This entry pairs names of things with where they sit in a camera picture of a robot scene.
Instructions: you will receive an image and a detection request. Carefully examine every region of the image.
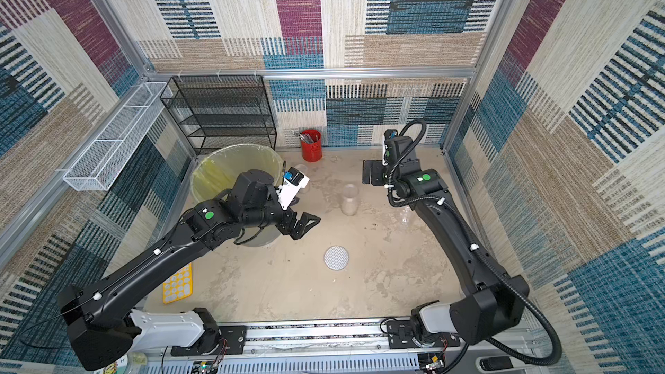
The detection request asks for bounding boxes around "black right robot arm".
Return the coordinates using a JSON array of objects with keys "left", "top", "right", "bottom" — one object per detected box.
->
[{"left": 362, "top": 119, "right": 563, "bottom": 371}]

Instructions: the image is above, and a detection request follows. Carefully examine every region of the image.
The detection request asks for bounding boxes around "yellow calculator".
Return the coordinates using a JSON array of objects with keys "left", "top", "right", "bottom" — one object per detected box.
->
[{"left": 162, "top": 263, "right": 193, "bottom": 305}]

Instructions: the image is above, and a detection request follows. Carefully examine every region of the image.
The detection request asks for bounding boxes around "medium plastic jar with rice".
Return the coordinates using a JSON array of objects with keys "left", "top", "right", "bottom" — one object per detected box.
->
[{"left": 340, "top": 184, "right": 360, "bottom": 216}]

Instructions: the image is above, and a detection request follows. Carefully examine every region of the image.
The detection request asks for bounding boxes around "black wire shelf rack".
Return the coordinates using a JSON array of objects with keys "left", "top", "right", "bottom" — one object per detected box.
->
[{"left": 160, "top": 74, "right": 277, "bottom": 156}]

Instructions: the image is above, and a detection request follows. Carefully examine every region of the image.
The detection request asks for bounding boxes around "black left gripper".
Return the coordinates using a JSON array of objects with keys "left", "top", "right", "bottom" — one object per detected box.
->
[{"left": 241, "top": 187, "right": 324, "bottom": 242}]

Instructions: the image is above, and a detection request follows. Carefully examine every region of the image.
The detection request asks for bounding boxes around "small plastic jar with rice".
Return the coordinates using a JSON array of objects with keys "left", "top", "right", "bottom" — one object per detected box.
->
[{"left": 294, "top": 164, "right": 310, "bottom": 194}]

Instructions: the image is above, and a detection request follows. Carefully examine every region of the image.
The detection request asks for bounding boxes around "grey bin with yellow bag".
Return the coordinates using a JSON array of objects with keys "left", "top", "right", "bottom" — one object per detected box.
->
[{"left": 190, "top": 144, "right": 289, "bottom": 250}]

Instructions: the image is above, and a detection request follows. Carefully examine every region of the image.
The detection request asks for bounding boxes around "round sticker label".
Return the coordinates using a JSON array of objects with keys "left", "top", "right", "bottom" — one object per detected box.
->
[{"left": 92, "top": 351, "right": 149, "bottom": 374}]

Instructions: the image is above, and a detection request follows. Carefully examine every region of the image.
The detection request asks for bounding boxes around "aluminium mounting rail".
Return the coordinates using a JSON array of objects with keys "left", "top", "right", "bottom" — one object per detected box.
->
[{"left": 87, "top": 312, "right": 547, "bottom": 374}]

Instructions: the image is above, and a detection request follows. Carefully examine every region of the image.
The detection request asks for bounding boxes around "red cup with utensils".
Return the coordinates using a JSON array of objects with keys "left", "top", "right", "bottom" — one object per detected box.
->
[{"left": 295, "top": 129, "right": 323, "bottom": 163}]

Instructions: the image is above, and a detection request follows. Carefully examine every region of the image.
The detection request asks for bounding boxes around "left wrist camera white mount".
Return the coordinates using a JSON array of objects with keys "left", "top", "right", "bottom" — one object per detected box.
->
[{"left": 277, "top": 167, "right": 310, "bottom": 211}]

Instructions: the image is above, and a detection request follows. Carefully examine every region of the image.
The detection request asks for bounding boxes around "patterned white jar lid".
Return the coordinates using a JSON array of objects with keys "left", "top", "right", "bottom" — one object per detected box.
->
[{"left": 323, "top": 246, "right": 350, "bottom": 271}]

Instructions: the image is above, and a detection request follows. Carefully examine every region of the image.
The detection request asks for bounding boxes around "black device on rail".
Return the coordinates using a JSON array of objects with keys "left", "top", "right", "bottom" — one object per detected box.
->
[{"left": 476, "top": 356, "right": 515, "bottom": 373}]

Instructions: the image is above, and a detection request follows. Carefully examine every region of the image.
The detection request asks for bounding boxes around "white mesh wall basket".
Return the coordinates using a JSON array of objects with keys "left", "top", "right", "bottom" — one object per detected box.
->
[{"left": 62, "top": 82, "right": 166, "bottom": 192}]

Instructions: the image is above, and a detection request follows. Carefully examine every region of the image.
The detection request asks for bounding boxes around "large plastic jar of rice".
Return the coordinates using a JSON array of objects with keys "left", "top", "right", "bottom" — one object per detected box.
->
[{"left": 398, "top": 206, "right": 416, "bottom": 227}]

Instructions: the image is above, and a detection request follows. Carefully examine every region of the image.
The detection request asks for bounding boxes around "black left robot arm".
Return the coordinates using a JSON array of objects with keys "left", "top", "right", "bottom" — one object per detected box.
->
[{"left": 58, "top": 167, "right": 320, "bottom": 372}]

